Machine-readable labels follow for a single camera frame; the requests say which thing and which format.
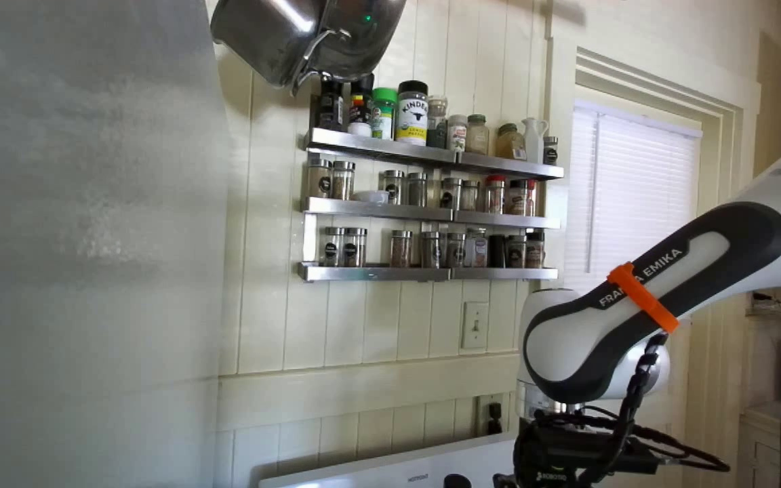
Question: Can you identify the large bottle yellow label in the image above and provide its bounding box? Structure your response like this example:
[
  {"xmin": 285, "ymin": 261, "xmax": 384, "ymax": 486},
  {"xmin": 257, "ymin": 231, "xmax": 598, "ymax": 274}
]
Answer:
[{"xmin": 394, "ymin": 79, "xmax": 431, "ymax": 149}]

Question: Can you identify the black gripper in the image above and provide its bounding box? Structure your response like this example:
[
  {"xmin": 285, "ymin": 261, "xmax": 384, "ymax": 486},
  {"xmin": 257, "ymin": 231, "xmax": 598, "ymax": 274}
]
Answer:
[{"xmin": 510, "ymin": 410, "xmax": 663, "ymax": 488}]

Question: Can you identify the amber glass jar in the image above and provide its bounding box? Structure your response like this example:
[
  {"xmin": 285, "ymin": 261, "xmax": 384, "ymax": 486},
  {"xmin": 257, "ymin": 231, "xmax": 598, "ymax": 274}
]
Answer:
[{"xmin": 493, "ymin": 121, "xmax": 522, "ymax": 159}]

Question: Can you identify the small red white bottle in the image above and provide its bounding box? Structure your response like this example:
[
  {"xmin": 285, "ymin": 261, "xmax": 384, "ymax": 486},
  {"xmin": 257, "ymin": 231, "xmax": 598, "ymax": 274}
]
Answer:
[{"xmin": 344, "ymin": 92, "xmax": 374, "ymax": 141}]

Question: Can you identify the dark spice jar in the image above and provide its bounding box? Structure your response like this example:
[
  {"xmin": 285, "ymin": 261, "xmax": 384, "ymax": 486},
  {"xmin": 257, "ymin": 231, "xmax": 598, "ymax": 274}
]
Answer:
[{"xmin": 487, "ymin": 231, "xmax": 510, "ymax": 270}]

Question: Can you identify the white window blind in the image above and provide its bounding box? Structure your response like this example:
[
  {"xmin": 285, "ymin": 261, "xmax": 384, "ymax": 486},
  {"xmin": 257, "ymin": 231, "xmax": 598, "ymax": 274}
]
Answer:
[{"xmin": 563, "ymin": 105, "xmax": 702, "ymax": 296}]

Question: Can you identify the three-tier steel spice rack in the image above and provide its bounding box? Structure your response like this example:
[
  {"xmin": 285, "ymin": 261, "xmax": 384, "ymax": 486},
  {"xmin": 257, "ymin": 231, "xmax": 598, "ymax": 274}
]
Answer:
[{"xmin": 297, "ymin": 124, "xmax": 567, "ymax": 285}]

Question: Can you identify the white refrigerator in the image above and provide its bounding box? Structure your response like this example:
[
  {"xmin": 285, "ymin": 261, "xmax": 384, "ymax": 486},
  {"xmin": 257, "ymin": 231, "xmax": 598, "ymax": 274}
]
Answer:
[{"xmin": 0, "ymin": 0, "xmax": 232, "ymax": 488}]

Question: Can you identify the narrow orange strap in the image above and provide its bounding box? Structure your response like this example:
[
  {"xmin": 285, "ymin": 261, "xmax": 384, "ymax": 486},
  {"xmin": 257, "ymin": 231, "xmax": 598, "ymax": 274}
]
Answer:
[{"xmin": 606, "ymin": 263, "xmax": 683, "ymax": 335}]

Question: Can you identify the slim glass bottle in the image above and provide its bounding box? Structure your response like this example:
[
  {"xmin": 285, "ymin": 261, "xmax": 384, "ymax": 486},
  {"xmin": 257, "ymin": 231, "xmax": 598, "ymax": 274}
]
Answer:
[{"xmin": 427, "ymin": 95, "xmax": 450, "ymax": 149}]

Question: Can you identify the small dark jar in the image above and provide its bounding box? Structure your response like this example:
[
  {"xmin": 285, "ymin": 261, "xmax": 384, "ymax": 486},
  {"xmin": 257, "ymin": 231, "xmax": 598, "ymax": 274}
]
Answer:
[{"xmin": 541, "ymin": 133, "xmax": 563, "ymax": 168}]

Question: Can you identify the white gas stove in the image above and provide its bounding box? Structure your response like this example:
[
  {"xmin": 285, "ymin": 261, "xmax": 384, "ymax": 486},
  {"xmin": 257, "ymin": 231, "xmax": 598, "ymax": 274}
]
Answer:
[{"xmin": 256, "ymin": 431, "xmax": 523, "ymax": 488}]

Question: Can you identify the white label spice jar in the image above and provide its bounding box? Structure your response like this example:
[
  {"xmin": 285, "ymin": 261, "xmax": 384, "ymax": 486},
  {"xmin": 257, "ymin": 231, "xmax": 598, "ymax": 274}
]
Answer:
[{"xmin": 445, "ymin": 113, "xmax": 472, "ymax": 153}]

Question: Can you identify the white light switch plate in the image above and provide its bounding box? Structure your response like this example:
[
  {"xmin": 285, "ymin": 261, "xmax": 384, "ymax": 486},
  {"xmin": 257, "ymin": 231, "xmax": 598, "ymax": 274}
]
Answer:
[{"xmin": 459, "ymin": 298, "xmax": 491, "ymax": 353}]

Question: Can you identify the white blind wand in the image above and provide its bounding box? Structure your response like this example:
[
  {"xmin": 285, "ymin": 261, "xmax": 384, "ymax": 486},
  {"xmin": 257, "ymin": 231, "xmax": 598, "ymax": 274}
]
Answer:
[{"xmin": 583, "ymin": 111, "xmax": 606, "ymax": 274}]

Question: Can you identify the cream cabinet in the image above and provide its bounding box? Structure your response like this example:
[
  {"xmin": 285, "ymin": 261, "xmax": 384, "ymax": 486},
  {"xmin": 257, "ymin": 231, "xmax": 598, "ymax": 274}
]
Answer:
[{"xmin": 737, "ymin": 404, "xmax": 781, "ymax": 488}]

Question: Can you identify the cream wooden door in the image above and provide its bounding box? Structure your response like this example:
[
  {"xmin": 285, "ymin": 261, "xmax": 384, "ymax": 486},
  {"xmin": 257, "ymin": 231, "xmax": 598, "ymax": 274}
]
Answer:
[{"xmin": 557, "ymin": 90, "xmax": 710, "ymax": 488}]

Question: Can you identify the clear glass jar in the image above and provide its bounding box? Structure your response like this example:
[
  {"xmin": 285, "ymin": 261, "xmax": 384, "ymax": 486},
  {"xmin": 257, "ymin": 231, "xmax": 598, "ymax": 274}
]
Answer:
[{"xmin": 465, "ymin": 111, "xmax": 493, "ymax": 156}]

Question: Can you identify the tall dark bottle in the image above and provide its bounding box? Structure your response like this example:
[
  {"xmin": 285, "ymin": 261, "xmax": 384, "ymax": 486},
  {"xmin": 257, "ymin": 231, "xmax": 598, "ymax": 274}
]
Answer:
[{"xmin": 313, "ymin": 75, "xmax": 348, "ymax": 133}]

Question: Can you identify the green lid bottle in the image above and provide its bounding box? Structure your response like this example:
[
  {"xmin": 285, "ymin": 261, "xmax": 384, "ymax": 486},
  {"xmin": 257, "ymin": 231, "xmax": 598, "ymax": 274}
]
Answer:
[{"xmin": 370, "ymin": 86, "xmax": 400, "ymax": 143}]

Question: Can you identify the hanging stainless steel pot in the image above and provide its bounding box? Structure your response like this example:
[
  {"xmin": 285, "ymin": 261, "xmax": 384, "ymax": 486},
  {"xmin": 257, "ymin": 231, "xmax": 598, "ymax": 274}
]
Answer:
[
  {"xmin": 304, "ymin": 0, "xmax": 409, "ymax": 86},
  {"xmin": 206, "ymin": 0, "xmax": 331, "ymax": 90}
]

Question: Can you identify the small glass spice jar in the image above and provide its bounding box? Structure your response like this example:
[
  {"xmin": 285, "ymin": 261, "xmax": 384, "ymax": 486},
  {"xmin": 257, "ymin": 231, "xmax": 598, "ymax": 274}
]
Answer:
[
  {"xmin": 526, "ymin": 227, "xmax": 548, "ymax": 270},
  {"xmin": 343, "ymin": 224, "xmax": 370, "ymax": 267},
  {"xmin": 459, "ymin": 175, "xmax": 487, "ymax": 213},
  {"xmin": 417, "ymin": 224, "xmax": 445, "ymax": 270},
  {"xmin": 388, "ymin": 227, "xmax": 416, "ymax": 270},
  {"xmin": 506, "ymin": 231, "xmax": 530, "ymax": 270},
  {"xmin": 465, "ymin": 224, "xmax": 491, "ymax": 270},
  {"xmin": 318, "ymin": 224, "xmax": 344, "ymax": 267},
  {"xmin": 438, "ymin": 172, "xmax": 465, "ymax": 210},
  {"xmin": 378, "ymin": 168, "xmax": 407, "ymax": 205},
  {"xmin": 439, "ymin": 224, "xmax": 466, "ymax": 270},
  {"xmin": 328, "ymin": 156, "xmax": 358, "ymax": 204},
  {"xmin": 405, "ymin": 170, "xmax": 431, "ymax": 208}
]

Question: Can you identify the wall outlet with black plug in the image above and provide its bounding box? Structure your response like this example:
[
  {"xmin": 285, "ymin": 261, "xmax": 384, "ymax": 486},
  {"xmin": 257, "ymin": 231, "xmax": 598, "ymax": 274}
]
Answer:
[{"xmin": 476, "ymin": 393, "xmax": 507, "ymax": 439}]

